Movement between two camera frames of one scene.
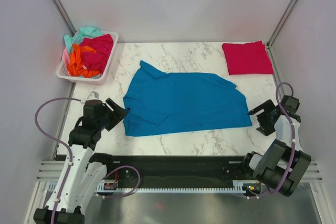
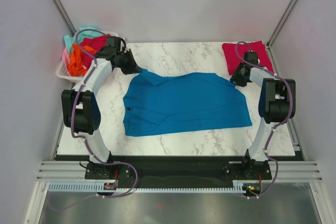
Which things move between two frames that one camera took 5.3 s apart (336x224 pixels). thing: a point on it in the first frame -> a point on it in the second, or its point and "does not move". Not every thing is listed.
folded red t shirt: (249, 58) does not move
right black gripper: (264, 128) -> (234, 77)
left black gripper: (121, 112) -> (133, 68)
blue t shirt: (166, 103) does not move
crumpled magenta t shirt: (98, 61) does not move
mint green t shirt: (84, 32) does not move
